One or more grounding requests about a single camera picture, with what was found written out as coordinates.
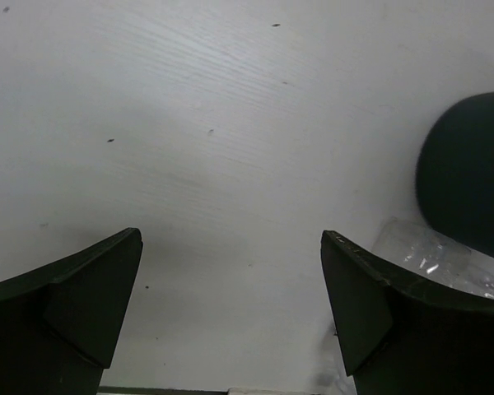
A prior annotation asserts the clear bottle white orange label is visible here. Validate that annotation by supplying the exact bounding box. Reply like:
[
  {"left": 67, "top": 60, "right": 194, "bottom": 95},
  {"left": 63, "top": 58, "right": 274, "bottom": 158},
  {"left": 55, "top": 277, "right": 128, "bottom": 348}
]
[{"left": 371, "top": 218, "right": 471, "bottom": 290}]

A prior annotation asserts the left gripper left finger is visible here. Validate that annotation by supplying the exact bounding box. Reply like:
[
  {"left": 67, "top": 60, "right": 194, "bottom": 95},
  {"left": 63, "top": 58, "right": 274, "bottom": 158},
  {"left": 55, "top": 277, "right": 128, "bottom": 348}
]
[{"left": 0, "top": 228, "right": 142, "bottom": 394}]

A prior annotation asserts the dark grey plastic bin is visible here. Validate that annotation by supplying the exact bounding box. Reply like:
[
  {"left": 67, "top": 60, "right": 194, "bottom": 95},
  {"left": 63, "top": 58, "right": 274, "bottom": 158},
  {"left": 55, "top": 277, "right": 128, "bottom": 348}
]
[{"left": 415, "top": 92, "right": 494, "bottom": 258}]

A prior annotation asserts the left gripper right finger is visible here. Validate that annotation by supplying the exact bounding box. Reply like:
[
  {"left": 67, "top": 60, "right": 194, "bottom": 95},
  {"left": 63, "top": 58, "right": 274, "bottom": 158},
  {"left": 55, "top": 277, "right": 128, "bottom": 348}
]
[{"left": 320, "top": 230, "right": 494, "bottom": 394}]

